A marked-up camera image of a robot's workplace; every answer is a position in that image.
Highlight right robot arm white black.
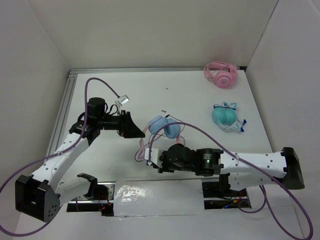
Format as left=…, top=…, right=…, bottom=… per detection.
left=157, top=143, right=305, bottom=196

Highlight teal white cat-ear headphones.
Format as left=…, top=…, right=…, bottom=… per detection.
left=211, top=101, right=247, bottom=133

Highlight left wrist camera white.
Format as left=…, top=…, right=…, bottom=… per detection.
left=115, top=95, right=130, bottom=107

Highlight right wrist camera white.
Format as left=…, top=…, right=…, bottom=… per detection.
left=144, top=148, right=163, bottom=168

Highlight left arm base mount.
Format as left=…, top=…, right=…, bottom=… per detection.
left=66, top=182, right=116, bottom=217

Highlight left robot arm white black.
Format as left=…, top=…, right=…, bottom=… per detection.
left=15, top=97, right=145, bottom=223

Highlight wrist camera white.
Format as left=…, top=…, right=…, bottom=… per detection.
left=115, top=95, right=130, bottom=107
left=144, top=148, right=163, bottom=168

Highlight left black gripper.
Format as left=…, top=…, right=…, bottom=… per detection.
left=97, top=109, right=145, bottom=139

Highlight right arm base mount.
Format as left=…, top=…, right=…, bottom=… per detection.
left=202, top=174, right=251, bottom=210

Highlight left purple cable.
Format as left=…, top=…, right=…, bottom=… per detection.
left=0, top=77, right=121, bottom=237

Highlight blue pink cat-ear headphones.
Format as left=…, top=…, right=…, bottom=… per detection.
left=134, top=115, right=182, bottom=162

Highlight white sheet over base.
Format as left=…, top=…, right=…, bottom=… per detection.
left=113, top=179, right=205, bottom=217

